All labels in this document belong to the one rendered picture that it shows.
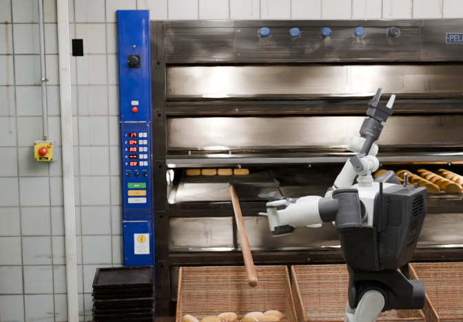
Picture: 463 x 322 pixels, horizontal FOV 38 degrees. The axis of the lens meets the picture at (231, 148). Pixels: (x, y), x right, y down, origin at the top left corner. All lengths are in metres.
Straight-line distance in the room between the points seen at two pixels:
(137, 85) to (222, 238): 0.89
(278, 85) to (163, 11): 0.68
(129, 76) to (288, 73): 0.80
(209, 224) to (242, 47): 0.92
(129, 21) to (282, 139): 0.96
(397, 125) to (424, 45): 0.42
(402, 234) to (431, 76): 1.27
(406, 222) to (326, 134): 1.08
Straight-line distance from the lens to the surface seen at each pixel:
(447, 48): 3.63
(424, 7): 3.58
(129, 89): 3.39
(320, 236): 3.54
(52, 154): 3.44
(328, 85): 3.45
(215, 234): 3.50
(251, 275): 2.18
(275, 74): 3.43
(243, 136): 3.42
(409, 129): 3.57
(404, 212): 2.50
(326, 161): 3.33
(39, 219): 3.59
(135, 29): 3.40
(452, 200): 3.69
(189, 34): 3.42
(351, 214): 2.39
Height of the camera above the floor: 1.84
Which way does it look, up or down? 6 degrees down
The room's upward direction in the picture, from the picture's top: straight up
